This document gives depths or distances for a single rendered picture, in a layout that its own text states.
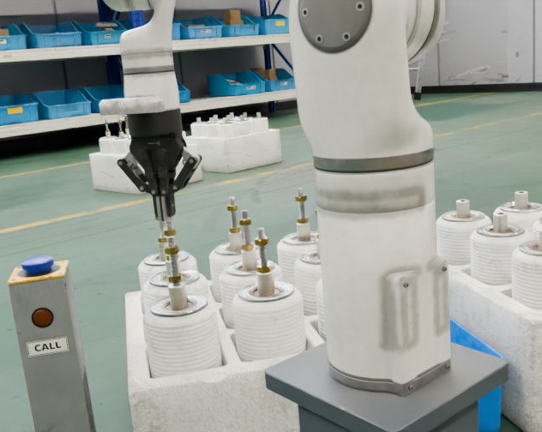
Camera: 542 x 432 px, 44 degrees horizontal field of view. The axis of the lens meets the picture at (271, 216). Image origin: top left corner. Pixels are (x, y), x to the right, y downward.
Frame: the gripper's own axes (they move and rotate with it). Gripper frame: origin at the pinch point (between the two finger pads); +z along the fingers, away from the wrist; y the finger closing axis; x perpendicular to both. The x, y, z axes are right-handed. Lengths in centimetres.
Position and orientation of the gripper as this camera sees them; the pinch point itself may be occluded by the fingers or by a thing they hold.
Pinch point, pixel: (165, 207)
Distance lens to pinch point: 99.0
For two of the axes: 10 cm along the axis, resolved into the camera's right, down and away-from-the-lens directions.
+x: -2.9, 2.4, -9.2
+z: 0.8, 9.7, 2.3
